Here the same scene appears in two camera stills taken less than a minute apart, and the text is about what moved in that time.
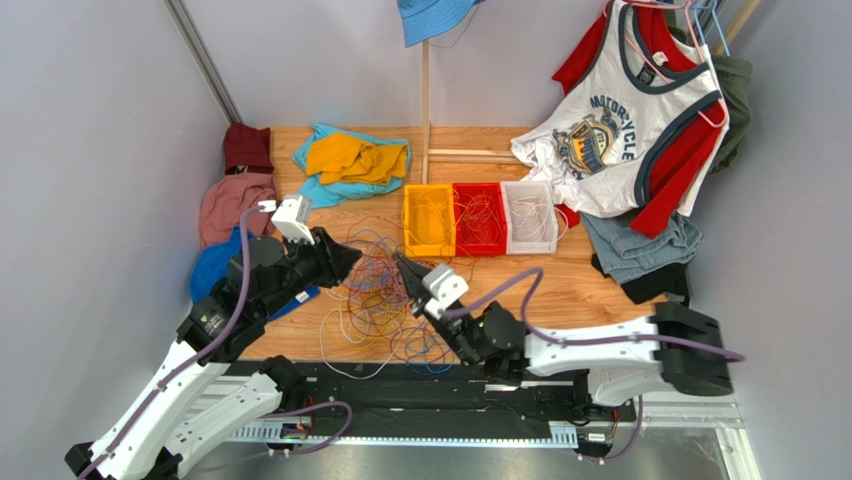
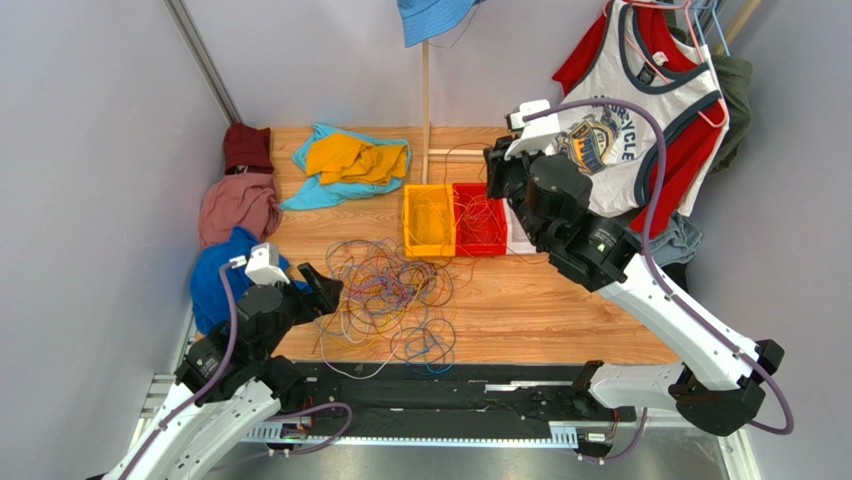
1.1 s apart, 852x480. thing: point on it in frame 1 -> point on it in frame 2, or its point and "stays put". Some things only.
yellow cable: [428, 216] stays put
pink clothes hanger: [692, 16] stays put
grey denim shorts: [631, 255] stays put
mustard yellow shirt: [339, 158] stays put
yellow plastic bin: [429, 224] stays put
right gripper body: [423, 300] -> [498, 173]
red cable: [479, 219] -> [445, 158]
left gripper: [335, 259] -> [327, 289]
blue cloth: [211, 261] stays put
